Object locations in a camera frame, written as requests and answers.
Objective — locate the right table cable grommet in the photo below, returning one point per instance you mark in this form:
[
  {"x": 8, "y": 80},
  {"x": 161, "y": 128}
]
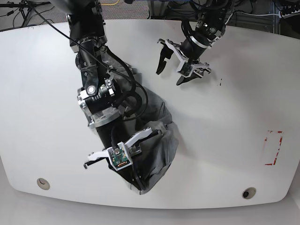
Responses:
[{"x": 249, "y": 193}]

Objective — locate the black tripod stand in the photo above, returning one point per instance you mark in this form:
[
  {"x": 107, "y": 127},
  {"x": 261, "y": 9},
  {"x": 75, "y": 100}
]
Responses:
[{"x": 17, "y": 13}]

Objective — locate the red tape rectangle marking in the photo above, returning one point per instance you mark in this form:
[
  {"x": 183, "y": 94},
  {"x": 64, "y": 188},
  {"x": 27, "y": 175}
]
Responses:
[{"x": 271, "y": 147}]

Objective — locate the left table cable grommet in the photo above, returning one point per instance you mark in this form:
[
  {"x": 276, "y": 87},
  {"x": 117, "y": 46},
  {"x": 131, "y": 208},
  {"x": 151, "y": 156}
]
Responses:
[{"x": 43, "y": 184}]

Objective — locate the aluminium frame rail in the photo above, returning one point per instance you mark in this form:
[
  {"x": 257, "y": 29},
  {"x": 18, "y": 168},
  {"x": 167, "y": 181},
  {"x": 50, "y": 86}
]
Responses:
[{"x": 157, "y": 8}]

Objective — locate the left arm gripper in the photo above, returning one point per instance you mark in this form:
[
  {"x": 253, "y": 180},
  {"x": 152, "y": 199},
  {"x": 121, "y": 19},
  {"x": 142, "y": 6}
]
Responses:
[{"x": 170, "y": 48}]

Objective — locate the white power strip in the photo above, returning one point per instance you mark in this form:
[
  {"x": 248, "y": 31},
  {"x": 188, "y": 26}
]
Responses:
[{"x": 290, "y": 11}]

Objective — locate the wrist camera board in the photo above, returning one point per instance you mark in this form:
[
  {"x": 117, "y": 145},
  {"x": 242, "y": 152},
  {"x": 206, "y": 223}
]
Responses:
[
  {"x": 185, "y": 69},
  {"x": 119, "y": 157}
]

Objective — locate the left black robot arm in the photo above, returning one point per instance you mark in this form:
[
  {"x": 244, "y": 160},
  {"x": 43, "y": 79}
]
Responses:
[{"x": 209, "y": 29}]

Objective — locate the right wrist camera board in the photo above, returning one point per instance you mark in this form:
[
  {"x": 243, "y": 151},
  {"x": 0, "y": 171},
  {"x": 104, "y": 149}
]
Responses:
[{"x": 119, "y": 157}]

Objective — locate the grey HUGO T-shirt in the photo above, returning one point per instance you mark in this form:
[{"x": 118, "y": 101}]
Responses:
[{"x": 157, "y": 150}]

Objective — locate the table cable grommet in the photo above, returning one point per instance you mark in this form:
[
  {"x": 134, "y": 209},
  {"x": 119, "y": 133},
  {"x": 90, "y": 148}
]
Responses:
[
  {"x": 43, "y": 184},
  {"x": 249, "y": 193}
]

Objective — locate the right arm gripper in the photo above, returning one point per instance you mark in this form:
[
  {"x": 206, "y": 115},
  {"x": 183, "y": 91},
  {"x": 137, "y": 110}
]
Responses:
[{"x": 133, "y": 144}]

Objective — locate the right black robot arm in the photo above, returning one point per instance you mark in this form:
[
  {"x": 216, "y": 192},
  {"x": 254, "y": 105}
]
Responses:
[{"x": 125, "y": 115}]

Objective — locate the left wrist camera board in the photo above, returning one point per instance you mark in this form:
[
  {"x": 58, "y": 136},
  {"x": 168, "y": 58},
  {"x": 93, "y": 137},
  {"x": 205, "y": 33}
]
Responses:
[{"x": 185, "y": 69}]

